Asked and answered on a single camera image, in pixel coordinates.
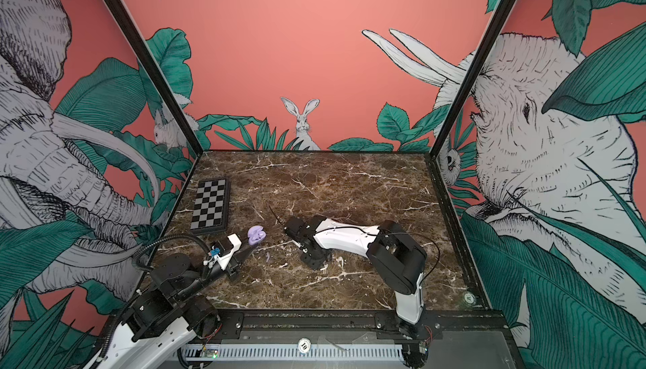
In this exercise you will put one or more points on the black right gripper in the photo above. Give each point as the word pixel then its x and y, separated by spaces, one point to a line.
pixel 313 264

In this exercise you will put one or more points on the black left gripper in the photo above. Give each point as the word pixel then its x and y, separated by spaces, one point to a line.
pixel 241 259

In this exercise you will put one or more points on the purple earbud charging case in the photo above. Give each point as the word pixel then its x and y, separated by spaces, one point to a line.
pixel 255 235

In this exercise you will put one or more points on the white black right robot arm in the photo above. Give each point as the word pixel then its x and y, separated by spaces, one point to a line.
pixel 393 253

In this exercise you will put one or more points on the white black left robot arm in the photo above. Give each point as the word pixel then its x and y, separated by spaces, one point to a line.
pixel 172 311

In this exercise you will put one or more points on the black white chessboard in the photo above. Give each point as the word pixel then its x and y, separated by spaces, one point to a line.
pixel 211 206

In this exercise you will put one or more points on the white perforated vent strip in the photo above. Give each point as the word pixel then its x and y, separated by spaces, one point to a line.
pixel 285 352

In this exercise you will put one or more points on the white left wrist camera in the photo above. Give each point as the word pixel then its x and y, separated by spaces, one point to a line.
pixel 222 251

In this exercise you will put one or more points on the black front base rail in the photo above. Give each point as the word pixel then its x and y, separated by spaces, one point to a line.
pixel 236 323

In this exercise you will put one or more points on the black left corner post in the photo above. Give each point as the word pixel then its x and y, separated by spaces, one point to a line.
pixel 133 35

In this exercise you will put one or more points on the black corner post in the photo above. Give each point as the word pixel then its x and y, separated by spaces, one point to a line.
pixel 133 35
pixel 496 24

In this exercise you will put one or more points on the black right corner post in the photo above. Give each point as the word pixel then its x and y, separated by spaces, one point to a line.
pixel 496 24

